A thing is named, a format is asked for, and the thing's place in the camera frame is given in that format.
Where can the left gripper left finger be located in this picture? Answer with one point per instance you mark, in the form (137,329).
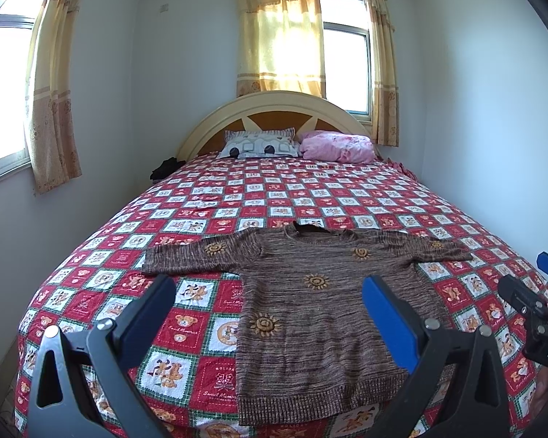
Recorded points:
(61,403)

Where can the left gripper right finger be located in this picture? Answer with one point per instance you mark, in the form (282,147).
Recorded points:
(476,402)

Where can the brown knit sweater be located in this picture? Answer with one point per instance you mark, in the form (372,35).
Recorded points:
(306,347)

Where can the red patchwork bedspread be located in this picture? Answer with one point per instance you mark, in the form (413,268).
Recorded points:
(190,379)

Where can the yellow left curtain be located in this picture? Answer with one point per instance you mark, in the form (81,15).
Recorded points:
(50,137)

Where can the yellow curtain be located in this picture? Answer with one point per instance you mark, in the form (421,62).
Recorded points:
(50,137)
(385,91)
(280,47)

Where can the black cloth beside bed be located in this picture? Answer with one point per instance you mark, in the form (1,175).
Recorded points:
(167,167)

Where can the yellow right curtain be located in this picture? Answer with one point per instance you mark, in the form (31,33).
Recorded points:
(385,91)

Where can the pink pillow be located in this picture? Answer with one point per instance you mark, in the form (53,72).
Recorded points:
(336,146)

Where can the centre window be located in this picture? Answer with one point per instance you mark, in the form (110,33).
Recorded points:
(347,55)

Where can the window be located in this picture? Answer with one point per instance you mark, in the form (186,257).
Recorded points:
(17,19)
(347,55)

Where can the grey patterned pillow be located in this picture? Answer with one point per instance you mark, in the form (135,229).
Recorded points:
(260,144)

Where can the cream wooden headboard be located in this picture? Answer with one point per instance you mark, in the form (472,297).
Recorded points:
(272,110)

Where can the yellow centre curtain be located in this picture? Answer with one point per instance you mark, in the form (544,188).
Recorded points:
(280,47)

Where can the left window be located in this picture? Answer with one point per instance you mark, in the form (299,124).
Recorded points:
(17,19)

